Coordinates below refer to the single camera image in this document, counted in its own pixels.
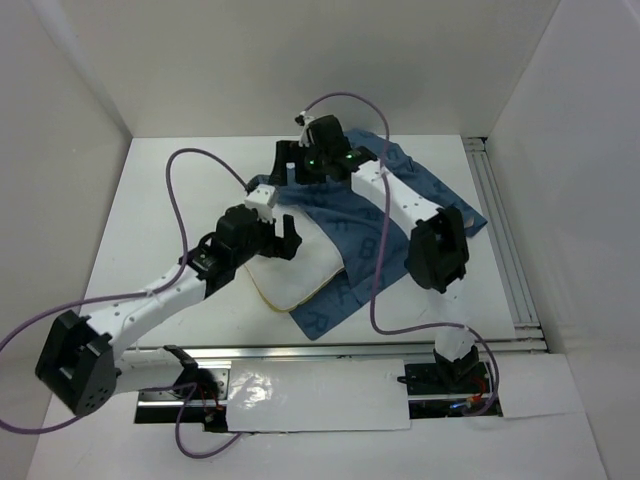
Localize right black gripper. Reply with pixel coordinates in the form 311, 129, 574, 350
269, 139, 331, 186

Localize white pillow yellow trim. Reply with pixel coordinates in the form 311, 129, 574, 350
245, 205, 344, 313

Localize blue cartoon print pillowcase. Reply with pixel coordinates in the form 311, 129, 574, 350
249, 128, 489, 342

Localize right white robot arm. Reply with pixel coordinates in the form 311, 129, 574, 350
269, 114, 469, 295

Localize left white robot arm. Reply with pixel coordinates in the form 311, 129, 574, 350
35, 205, 302, 417

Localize white cover sheet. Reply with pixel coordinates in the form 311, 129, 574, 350
226, 359, 411, 433

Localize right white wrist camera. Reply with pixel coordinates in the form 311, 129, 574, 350
294, 110, 316, 148

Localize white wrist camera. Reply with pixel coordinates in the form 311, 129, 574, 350
294, 110, 316, 148
244, 184, 278, 223

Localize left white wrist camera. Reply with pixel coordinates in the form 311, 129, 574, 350
244, 184, 278, 223

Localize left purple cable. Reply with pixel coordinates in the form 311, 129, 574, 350
0, 147, 256, 459

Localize purple cable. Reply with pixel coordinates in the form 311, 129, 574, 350
302, 92, 501, 417
0, 147, 256, 459

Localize aluminium front rail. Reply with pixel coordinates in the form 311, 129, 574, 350
122, 339, 441, 363

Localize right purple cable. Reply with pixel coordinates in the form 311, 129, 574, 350
302, 92, 501, 417

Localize aluminium side rail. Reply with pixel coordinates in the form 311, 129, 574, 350
462, 137, 548, 351

